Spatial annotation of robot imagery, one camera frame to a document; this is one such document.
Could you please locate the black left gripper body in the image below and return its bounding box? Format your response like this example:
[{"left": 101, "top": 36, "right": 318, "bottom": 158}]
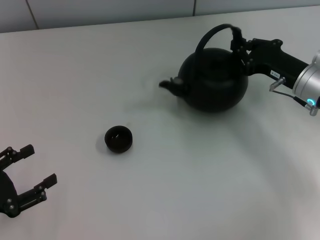
[{"left": 0, "top": 171, "right": 22, "bottom": 219}]

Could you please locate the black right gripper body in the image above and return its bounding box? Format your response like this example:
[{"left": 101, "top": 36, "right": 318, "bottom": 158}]
[{"left": 249, "top": 41, "right": 311, "bottom": 88}]

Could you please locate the black round teapot with handle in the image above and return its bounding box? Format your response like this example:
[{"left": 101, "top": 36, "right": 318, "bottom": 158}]
[{"left": 158, "top": 23, "right": 250, "bottom": 113}]

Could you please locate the small dark brown teacup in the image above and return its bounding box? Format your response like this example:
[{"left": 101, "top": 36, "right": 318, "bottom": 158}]
[{"left": 104, "top": 125, "right": 134, "bottom": 154}]

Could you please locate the right arm cable with plug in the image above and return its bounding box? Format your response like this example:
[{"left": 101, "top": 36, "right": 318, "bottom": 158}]
[{"left": 269, "top": 76, "right": 317, "bottom": 116}]

